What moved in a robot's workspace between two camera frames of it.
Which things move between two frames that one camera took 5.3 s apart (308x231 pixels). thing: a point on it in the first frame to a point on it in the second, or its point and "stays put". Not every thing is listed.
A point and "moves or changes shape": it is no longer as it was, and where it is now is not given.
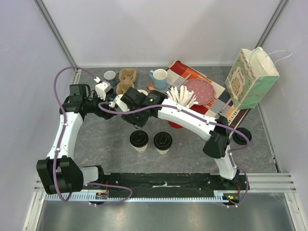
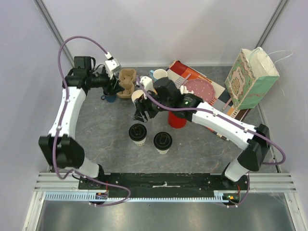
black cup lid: [139, 138] moves or changes shape
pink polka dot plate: [204, 91] stays put
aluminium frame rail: [47, 17] stays put
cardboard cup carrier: [127, 77] stays put
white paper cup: [140, 149] to [140, 143]
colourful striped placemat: [221, 105] stays put
